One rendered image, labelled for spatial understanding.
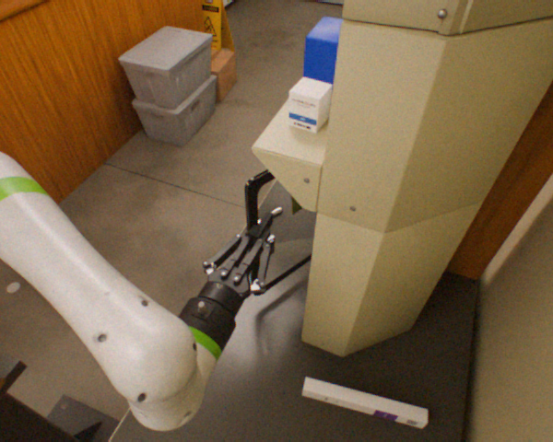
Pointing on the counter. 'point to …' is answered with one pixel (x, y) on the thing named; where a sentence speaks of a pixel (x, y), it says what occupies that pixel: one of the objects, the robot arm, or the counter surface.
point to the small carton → (309, 104)
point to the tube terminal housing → (414, 163)
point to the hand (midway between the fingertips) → (263, 228)
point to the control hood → (294, 157)
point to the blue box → (322, 50)
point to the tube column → (452, 13)
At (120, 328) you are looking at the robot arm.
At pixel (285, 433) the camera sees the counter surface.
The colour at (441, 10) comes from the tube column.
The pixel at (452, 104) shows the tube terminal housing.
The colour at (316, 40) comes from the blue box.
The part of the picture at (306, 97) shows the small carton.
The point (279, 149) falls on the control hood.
